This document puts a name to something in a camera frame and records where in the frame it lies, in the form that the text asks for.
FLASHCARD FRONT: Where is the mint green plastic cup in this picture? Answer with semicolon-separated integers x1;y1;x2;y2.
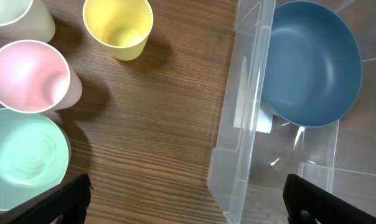
0;108;71;211

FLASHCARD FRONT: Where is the pink plastic cup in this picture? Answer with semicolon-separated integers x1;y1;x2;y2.
0;40;82;114

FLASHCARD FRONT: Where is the dark blue bowl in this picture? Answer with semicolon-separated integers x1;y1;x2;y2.
262;1;363;128

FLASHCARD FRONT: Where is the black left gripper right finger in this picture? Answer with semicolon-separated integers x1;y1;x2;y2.
283;174;376;224

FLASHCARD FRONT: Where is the yellow plastic cup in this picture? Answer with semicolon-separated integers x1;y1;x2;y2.
82;0;154;61

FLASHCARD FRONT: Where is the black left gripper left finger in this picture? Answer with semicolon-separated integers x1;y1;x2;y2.
0;174;93;224

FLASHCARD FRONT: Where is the cream plastic cup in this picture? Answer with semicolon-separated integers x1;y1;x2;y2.
0;0;55;42

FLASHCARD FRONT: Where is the clear plastic storage container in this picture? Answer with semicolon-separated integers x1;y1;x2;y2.
207;0;376;223

